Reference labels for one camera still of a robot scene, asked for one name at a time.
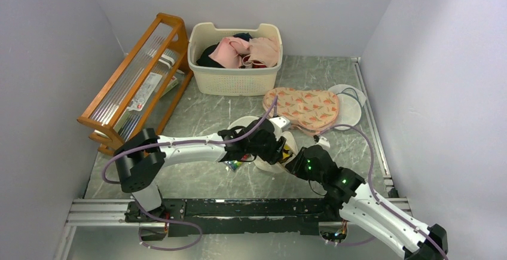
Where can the orange wooden shelf rack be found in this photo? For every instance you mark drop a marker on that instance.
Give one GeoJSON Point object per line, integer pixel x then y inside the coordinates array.
{"type": "Point", "coordinates": [107, 114]}

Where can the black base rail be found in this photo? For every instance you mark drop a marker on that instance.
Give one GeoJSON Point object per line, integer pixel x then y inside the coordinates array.
{"type": "Point", "coordinates": [183, 217]}

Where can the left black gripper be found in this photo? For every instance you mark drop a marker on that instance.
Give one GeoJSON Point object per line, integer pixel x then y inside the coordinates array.
{"type": "Point", "coordinates": [275, 153]}

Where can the floral pink laundry bag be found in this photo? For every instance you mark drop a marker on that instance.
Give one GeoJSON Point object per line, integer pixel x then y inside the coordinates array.
{"type": "Point", "coordinates": [311, 111]}

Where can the dark navy garment in basket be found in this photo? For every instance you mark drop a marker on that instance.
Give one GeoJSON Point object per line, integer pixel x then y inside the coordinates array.
{"type": "Point", "coordinates": [206, 61]}

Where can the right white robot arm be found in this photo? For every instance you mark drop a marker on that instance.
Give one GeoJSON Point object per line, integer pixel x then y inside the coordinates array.
{"type": "Point", "coordinates": [349, 196]}

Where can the marker pen pack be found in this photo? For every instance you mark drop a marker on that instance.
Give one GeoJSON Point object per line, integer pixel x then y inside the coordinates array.
{"type": "Point", "coordinates": [233, 165]}

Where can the pink garment in basket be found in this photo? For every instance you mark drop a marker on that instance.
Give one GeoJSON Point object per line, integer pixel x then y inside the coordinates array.
{"type": "Point", "coordinates": [229, 52]}

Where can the beige mesh laundry bag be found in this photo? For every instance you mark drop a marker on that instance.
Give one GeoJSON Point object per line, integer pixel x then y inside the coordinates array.
{"type": "Point", "coordinates": [235, 136]}

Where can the white mesh laundry bag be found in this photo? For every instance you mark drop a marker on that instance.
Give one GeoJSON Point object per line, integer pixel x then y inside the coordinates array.
{"type": "Point", "coordinates": [351, 101]}

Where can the red garment in basket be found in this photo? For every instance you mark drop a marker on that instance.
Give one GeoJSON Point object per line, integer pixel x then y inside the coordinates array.
{"type": "Point", "coordinates": [255, 65]}

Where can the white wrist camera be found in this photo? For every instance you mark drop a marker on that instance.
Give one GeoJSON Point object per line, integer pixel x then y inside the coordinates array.
{"type": "Point", "coordinates": [280, 123]}
{"type": "Point", "coordinates": [322, 141]}

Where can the pink bra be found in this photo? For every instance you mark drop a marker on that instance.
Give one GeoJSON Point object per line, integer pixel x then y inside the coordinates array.
{"type": "Point", "coordinates": [263, 50]}

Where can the aluminium frame rail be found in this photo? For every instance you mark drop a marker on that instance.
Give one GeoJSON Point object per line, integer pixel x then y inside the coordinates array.
{"type": "Point", "coordinates": [96, 229]}

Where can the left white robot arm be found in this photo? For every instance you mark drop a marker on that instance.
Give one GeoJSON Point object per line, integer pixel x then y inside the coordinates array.
{"type": "Point", "coordinates": [139, 160]}

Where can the yellow black item in bag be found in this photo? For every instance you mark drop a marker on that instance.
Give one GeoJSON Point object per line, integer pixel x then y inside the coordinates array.
{"type": "Point", "coordinates": [287, 154]}

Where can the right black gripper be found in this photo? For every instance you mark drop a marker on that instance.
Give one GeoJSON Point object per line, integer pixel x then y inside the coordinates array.
{"type": "Point", "coordinates": [296, 167]}

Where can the cream plastic laundry basket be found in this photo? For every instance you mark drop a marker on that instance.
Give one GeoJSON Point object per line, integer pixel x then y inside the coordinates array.
{"type": "Point", "coordinates": [231, 81]}

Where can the papers on shelf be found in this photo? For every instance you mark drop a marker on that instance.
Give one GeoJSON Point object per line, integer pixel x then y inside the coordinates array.
{"type": "Point", "coordinates": [153, 81]}

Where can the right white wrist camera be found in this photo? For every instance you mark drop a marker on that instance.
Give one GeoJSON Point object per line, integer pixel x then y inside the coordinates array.
{"type": "Point", "coordinates": [322, 141]}

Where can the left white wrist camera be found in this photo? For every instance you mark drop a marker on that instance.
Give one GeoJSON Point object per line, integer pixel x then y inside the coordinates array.
{"type": "Point", "coordinates": [280, 123]}

